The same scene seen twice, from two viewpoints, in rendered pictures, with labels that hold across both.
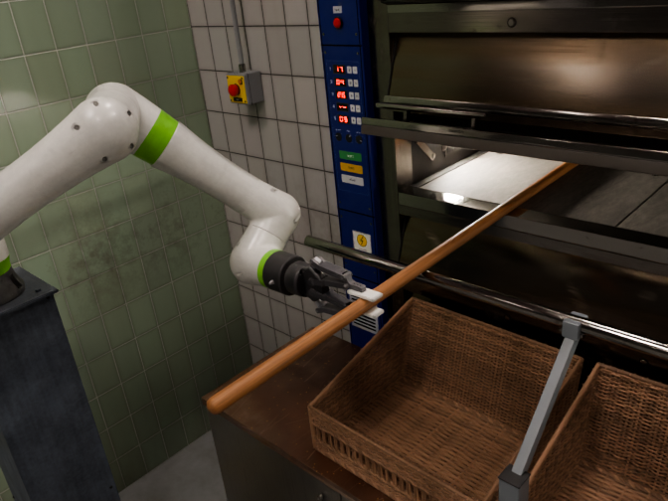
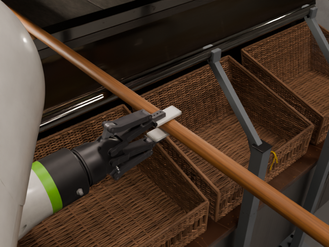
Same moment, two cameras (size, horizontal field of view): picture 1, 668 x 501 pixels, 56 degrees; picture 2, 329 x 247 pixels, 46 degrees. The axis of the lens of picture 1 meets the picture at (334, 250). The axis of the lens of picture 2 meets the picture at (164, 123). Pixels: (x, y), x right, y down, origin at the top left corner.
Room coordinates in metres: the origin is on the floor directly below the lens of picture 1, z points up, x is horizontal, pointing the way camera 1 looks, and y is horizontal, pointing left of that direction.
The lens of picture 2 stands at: (1.05, 0.58, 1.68)
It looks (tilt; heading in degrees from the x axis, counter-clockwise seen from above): 38 degrees down; 274
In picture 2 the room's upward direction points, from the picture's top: straight up
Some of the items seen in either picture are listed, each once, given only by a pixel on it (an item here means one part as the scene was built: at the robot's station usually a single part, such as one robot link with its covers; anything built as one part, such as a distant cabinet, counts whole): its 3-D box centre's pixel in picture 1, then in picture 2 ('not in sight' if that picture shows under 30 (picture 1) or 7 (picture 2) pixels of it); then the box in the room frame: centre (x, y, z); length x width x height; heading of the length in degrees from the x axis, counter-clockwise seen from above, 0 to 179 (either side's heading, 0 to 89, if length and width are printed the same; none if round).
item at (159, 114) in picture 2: (354, 281); (153, 114); (1.12, -0.03, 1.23); 0.05 x 0.01 x 0.03; 45
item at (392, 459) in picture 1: (440, 405); (96, 201); (1.33, -0.24, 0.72); 0.56 x 0.49 x 0.28; 43
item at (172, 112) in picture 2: (364, 293); (164, 116); (1.10, -0.05, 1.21); 0.07 x 0.03 x 0.01; 45
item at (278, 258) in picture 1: (287, 272); (62, 175); (1.26, 0.11, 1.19); 0.12 x 0.06 x 0.09; 135
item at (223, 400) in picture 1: (483, 223); (56, 45); (1.42, -0.38, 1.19); 1.71 x 0.03 x 0.03; 135
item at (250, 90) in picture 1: (245, 86); not in sight; (2.15, 0.24, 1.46); 0.10 x 0.07 x 0.10; 44
